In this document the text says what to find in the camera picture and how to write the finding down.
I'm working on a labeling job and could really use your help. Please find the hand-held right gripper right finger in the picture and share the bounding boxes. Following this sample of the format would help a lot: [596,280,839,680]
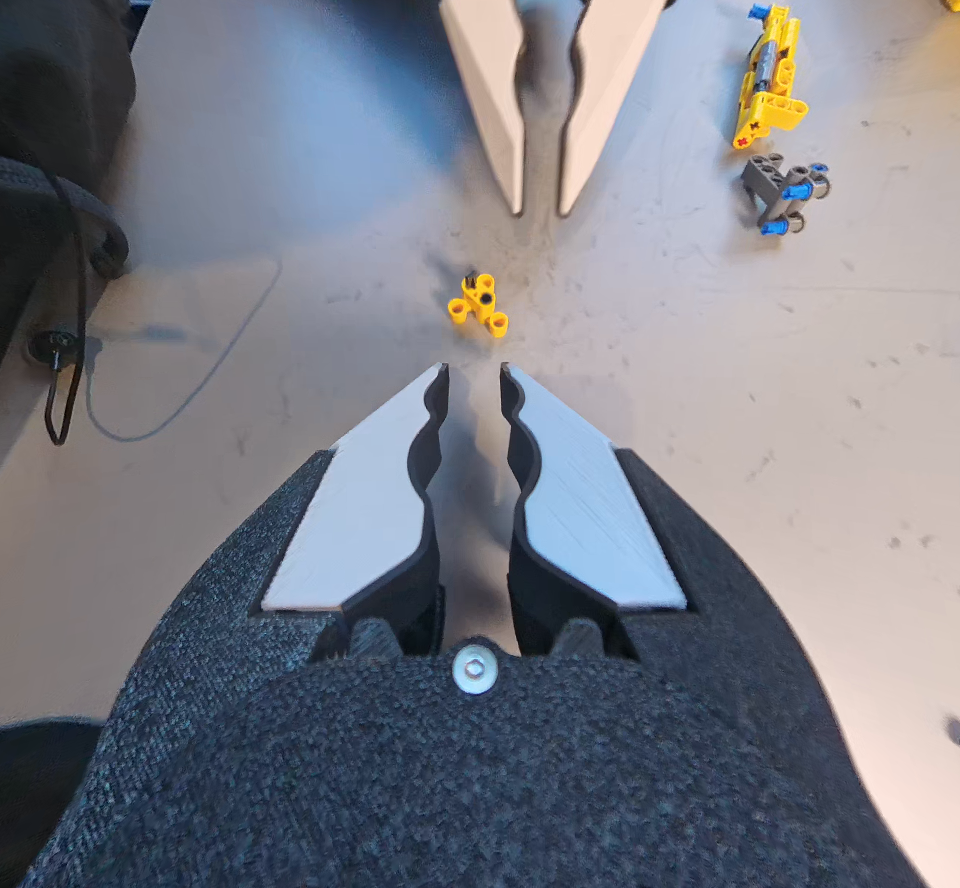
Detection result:
[498,361,691,615]

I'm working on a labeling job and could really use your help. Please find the person's torso black hoodie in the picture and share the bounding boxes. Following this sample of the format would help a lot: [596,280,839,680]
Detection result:
[0,0,140,447]

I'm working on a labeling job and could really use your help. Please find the small grey connector blue pins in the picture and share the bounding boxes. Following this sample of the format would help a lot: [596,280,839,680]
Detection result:
[780,162,832,203]

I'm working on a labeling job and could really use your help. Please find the grey angled beam assembly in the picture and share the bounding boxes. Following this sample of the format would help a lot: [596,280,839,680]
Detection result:
[741,153,832,237]

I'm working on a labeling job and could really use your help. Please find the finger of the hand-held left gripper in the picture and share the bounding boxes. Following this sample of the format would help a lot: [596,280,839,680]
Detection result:
[555,0,674,219]
[438,0,528,218]

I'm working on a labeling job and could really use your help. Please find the yellow multi-ring connector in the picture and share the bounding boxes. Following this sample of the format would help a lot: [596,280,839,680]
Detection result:
[447,295,510,339]

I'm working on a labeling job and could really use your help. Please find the yellow beam assembly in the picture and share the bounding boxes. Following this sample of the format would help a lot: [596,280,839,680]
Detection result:
[731,1,810,150]

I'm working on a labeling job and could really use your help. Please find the thin grey cable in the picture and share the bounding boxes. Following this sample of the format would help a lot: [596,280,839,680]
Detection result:
[86,258,282,444]

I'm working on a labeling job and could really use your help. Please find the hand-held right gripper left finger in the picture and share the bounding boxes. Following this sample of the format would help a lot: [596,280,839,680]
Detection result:
[258,361,451,615]

